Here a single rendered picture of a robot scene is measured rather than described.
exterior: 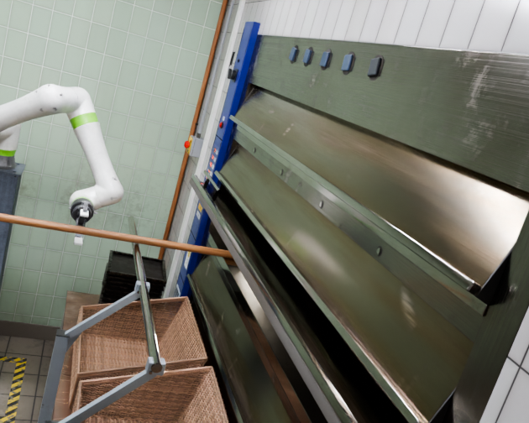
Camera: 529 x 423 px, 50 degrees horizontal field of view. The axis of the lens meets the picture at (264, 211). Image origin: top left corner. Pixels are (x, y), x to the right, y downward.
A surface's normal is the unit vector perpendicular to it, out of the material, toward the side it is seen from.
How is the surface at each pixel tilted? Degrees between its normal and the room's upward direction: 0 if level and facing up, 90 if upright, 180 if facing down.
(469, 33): 90
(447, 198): 70
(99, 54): 90
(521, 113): 90
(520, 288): 90
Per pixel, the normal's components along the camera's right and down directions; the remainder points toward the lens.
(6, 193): 0.28, 0.30
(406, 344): -0.77, -0.50
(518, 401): -0.92, -0.18
